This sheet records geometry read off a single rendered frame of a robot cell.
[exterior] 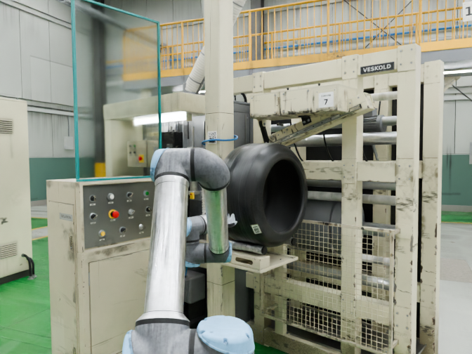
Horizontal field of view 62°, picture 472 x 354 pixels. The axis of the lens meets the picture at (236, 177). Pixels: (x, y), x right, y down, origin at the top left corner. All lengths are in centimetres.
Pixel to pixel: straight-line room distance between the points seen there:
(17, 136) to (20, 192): 64
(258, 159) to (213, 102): 54
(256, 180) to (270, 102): 64
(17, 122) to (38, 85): 805
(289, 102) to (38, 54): 1149
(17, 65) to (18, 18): 131
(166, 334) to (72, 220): 127
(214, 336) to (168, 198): 44
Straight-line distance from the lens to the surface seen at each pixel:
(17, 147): 514
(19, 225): 519
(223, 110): 237
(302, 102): 231
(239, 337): 107
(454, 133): 1119
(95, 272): 228
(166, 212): 123
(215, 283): 248
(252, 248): 213
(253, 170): 198
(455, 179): 1109
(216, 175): 134
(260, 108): 248
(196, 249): 178
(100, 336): 241
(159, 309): 114
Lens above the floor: 140
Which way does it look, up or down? 3 degrees down
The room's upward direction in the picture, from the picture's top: straight up
